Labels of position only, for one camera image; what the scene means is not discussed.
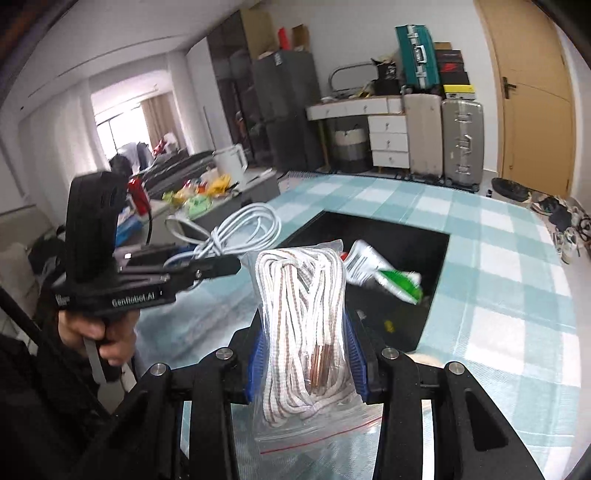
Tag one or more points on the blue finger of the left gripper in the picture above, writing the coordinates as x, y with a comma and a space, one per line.
181, 274
175, 252

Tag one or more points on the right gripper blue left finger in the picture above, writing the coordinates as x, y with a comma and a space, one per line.
256, 368

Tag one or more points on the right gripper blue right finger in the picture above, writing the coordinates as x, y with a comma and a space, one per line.
363, 361

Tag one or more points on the green white packet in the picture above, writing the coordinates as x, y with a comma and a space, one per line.
367, 268

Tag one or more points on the person's left hand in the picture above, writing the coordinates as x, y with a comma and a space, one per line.
118, 338

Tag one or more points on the grey tv cabinet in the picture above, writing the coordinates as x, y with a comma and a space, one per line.
261, 186

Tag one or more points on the white electric kettle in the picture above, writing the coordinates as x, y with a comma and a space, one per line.
231, 161

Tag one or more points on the black storage box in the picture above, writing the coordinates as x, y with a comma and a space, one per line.
407, 248

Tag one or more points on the teal plaid tablecloth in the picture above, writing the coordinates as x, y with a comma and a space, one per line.
503, 307

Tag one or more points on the woven laundry basket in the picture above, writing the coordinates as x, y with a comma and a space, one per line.
351, 150

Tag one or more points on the dark grey refrigerator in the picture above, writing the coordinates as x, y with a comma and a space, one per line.
286, 85

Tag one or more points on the black trash bin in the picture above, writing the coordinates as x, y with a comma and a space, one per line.
510, 190

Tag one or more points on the white drawer desk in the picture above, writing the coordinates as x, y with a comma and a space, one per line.
386, 120

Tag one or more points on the beige suitcase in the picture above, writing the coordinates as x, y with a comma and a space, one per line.
425, 134

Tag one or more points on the silver suitcase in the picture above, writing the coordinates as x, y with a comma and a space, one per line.
463, 143

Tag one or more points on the black bag on desk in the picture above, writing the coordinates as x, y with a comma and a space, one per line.
387, 83

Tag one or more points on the stack of shoe boxes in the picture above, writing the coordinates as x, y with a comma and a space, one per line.
453, 75

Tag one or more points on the teal suitcase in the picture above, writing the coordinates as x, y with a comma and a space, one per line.
418, 57

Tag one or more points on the wooden door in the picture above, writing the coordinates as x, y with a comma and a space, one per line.
536, 101

